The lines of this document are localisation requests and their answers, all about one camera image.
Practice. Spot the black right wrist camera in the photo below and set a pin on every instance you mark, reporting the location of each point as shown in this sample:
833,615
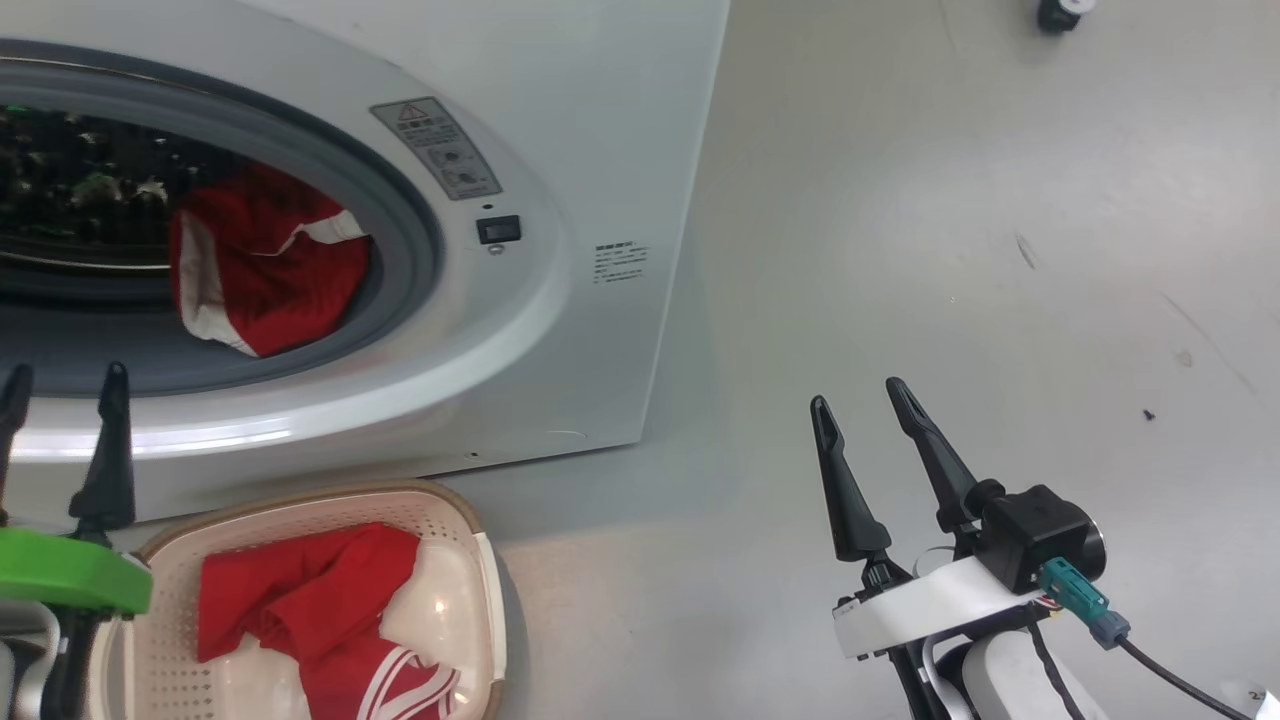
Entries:
1040,530

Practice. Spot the red garment with white stripes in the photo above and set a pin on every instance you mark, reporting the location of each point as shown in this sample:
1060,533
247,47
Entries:
300,600

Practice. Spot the beige perforated laundry basket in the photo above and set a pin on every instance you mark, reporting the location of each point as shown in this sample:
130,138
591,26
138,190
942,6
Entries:
450,600

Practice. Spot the teal right camera connector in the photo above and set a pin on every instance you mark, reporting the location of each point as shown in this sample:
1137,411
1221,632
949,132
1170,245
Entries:
1075,590

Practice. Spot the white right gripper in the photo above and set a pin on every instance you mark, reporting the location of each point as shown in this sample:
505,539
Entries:
920,605

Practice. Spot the white front-load washing machine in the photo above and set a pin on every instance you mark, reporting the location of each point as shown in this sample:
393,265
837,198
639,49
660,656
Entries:
600,150

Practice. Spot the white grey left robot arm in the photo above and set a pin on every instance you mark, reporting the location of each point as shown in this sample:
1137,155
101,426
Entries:
20,660

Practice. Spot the red garment with white trim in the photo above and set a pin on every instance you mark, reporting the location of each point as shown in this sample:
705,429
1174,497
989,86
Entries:
270,290

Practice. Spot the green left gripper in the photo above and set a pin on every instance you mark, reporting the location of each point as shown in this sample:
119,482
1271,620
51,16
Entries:
70,575

